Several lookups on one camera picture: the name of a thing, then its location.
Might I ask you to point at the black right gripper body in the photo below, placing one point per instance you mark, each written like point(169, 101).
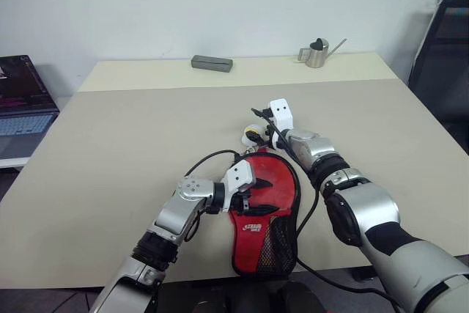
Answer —
point(270, 133)

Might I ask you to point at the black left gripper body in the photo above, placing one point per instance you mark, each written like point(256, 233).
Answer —
point(243, 199)

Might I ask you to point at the white yellow ball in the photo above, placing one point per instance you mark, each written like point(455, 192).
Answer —
point(258, 128)

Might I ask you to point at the red black mesh paddle case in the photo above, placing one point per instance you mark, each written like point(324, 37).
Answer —
point(253, 243)

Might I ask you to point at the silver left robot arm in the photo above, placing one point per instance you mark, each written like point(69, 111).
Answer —
point(176, 214)

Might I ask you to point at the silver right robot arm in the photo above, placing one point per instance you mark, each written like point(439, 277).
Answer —
point(370, 203)

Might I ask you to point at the grey rectangular box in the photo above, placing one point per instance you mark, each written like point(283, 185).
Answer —
point(212, 63)

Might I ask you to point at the small metal watering can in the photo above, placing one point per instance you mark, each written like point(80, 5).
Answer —
point(315, 57)

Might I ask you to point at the black chair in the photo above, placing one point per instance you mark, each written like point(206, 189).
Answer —
point(443, 63)

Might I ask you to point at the open laptop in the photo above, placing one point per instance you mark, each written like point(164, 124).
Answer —
point(22, 107)

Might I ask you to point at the white side desk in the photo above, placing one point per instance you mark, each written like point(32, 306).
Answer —
point(12, 162)

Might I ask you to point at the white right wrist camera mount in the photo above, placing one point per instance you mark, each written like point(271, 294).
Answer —
point(282, 113)

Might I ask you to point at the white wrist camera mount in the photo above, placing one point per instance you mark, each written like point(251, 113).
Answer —
point(282, 113)
point(238, 175)

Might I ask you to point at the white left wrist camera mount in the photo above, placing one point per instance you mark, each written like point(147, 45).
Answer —
point(238, 175)

